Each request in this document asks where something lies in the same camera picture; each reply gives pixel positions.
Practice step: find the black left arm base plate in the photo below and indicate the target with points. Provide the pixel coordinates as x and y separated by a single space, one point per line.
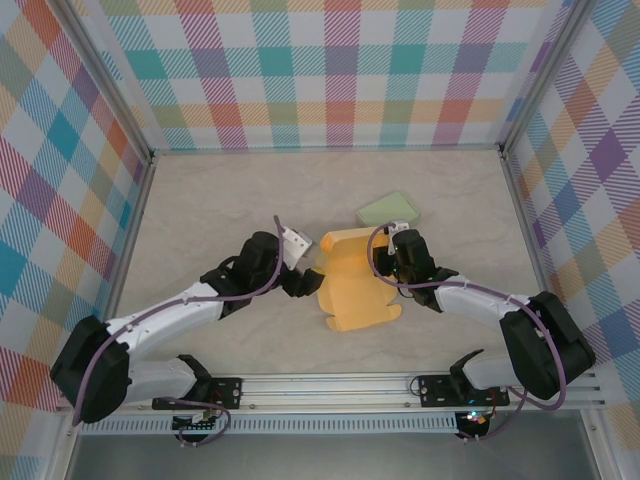
227 392

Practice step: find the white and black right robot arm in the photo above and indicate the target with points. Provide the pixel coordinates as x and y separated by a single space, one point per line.
475 305

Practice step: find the aluminium frame post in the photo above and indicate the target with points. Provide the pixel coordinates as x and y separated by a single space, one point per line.
105 75
545 75

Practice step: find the aluminium mounting rail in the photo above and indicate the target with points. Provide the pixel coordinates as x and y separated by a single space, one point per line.
325 390

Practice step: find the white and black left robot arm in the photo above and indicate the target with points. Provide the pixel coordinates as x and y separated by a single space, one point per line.
170 320

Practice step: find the green paper box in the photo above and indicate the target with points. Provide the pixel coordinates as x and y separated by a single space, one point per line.
390 210

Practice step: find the orange cloth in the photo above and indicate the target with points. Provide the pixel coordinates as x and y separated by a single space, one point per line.
355 295

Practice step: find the grey metal panel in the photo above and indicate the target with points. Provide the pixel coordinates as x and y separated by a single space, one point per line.
325 457

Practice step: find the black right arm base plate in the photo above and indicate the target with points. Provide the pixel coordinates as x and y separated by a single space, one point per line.
435 390

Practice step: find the aluminium side rail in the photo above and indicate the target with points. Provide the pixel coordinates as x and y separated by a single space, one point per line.
127 240
535 240

